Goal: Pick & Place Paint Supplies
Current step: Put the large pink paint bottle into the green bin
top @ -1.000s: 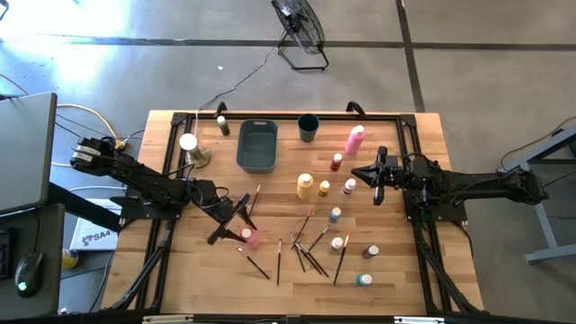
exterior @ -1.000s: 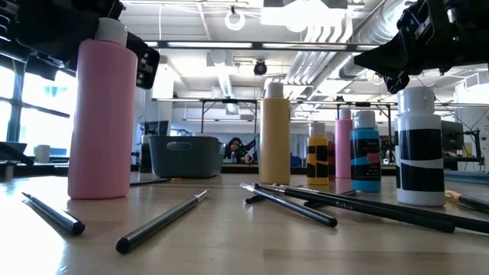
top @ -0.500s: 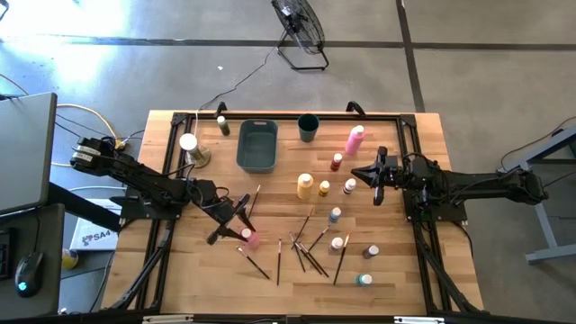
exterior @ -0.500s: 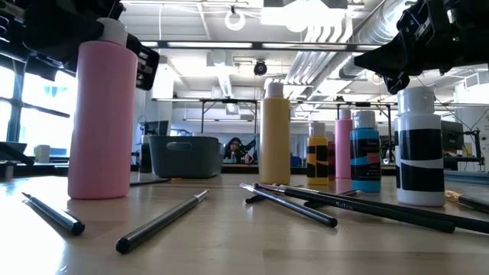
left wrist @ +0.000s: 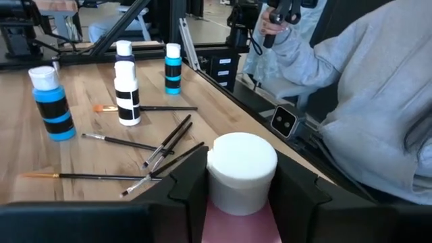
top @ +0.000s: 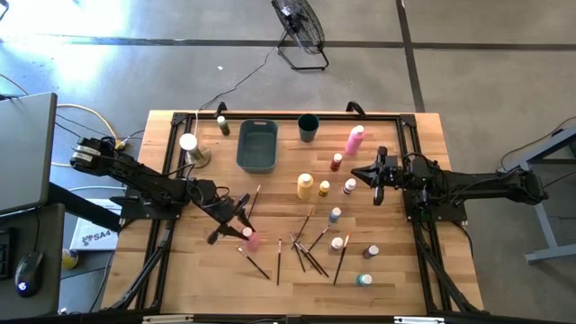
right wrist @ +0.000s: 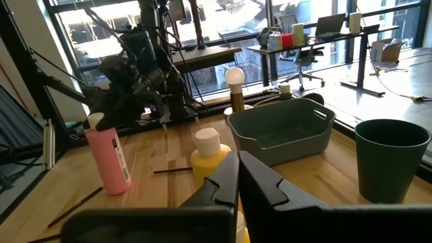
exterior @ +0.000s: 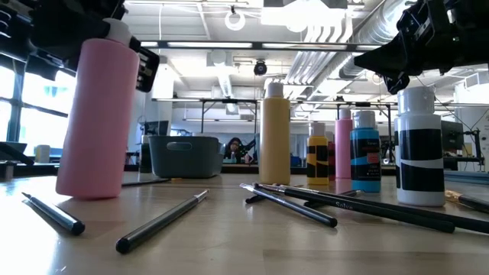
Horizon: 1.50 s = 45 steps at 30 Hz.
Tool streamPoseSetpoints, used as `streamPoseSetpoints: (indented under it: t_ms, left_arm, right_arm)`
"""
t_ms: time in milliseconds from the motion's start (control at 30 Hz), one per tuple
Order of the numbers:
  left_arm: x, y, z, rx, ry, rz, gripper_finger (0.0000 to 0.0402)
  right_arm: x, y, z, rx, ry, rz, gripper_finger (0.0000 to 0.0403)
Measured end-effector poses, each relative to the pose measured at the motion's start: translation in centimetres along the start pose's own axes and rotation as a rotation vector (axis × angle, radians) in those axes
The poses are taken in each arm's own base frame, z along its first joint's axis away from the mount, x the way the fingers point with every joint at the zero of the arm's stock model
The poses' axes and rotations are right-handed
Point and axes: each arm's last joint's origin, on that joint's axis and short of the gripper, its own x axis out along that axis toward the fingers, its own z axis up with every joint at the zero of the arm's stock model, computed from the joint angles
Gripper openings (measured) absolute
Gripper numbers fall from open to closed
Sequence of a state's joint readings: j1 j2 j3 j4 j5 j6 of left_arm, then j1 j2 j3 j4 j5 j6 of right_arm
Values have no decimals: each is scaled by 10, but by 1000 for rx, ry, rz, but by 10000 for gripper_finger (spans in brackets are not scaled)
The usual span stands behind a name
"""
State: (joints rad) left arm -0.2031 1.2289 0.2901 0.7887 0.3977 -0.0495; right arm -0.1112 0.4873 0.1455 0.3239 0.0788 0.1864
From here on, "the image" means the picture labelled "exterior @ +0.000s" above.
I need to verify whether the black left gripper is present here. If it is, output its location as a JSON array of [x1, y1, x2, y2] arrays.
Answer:
[[28, 0, 161, 94]]

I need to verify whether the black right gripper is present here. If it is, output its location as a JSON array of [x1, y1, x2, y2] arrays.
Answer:
[[353, 0, 459, 95]]

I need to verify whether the large pink labelled paint bottle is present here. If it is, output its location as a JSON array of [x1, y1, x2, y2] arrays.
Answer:
[[55, 18, 141, 200]]

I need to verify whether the large yellow paint bottle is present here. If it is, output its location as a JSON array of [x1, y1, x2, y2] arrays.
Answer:
[[258, 82, 291, 186]]

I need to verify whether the small white black-label paint bottle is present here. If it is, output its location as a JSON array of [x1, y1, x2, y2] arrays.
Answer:
[[393, 86, 446, 208]]

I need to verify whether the small blue paint bottle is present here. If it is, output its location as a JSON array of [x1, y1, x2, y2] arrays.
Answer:
[[350, 110, 382, 193]]

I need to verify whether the small yellow paint bottle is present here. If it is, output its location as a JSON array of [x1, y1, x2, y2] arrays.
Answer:
[[306, 121, 330, 186]]

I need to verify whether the black monitor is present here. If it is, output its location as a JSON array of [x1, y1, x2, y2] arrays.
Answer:
[[441, 120, 465, 152], [144, 120, 170, 137]]

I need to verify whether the white container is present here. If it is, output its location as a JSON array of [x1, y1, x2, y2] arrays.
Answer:
[[34, 144, 51, 164]]

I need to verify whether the black paintbrush Solve print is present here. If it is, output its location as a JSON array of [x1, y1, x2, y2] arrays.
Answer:
[[254, 183, 456, 235]]

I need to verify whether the orange-bristle black paintbrush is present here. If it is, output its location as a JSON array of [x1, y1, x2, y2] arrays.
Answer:
[[445, 189, 489, 214]]

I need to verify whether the person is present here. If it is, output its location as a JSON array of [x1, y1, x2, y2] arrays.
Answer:
[[224, 137, 249, 164]]

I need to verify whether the thin orange-tip black paintbrush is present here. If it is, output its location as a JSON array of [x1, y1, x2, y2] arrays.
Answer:
[[244, 192, 270, 205]]

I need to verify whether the black overhead frame bar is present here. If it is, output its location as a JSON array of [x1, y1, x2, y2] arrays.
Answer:
[[139, 40, 383, 53]]

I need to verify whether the white ring light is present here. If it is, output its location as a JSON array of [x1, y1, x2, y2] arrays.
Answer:
[[224, 9, 247, 32]]

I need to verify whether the black background rig frame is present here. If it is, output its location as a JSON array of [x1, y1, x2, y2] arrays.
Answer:
[[199, 98, 393, 135]]

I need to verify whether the black aluminium table frame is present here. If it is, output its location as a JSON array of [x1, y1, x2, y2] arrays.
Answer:
[[0, 163, 398, 177]]

